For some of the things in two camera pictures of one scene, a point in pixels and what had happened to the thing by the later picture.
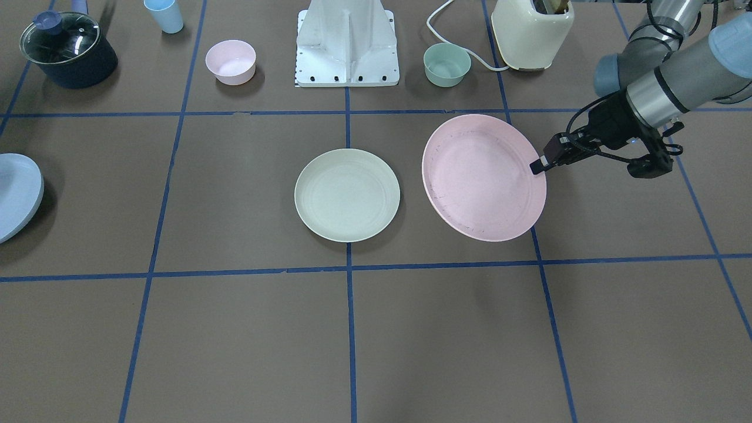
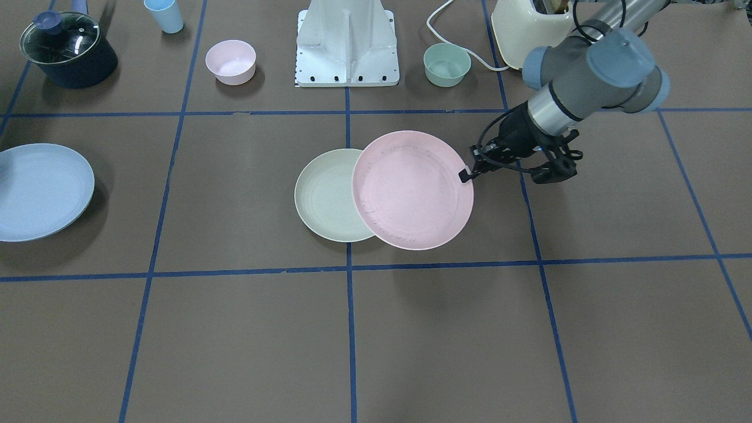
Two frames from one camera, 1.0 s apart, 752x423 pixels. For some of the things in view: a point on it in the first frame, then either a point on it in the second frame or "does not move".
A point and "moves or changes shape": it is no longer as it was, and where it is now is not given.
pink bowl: (232, 61) does not move
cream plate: (347, 195) does not move
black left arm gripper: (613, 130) to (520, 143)
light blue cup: (167, 13) does not move
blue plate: (22, 185) moves or changes shape
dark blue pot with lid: (69, 50) does not move
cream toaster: (529, 32) does not move
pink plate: (476, 172) to (407, 191)
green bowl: (446, 64) does not move
